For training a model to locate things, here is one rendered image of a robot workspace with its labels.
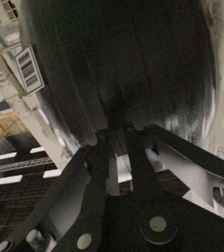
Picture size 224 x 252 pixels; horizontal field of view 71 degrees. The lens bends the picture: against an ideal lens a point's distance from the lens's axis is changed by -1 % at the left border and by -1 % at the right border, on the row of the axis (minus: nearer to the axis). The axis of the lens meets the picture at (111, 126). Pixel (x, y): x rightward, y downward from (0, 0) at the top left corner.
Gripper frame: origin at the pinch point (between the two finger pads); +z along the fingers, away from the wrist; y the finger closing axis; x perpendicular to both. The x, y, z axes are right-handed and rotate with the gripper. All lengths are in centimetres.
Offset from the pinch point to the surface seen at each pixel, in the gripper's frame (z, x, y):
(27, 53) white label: 6.0, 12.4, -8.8
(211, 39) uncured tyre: 6.2, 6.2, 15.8
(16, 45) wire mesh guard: 58, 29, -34
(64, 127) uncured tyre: 4.4, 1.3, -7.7
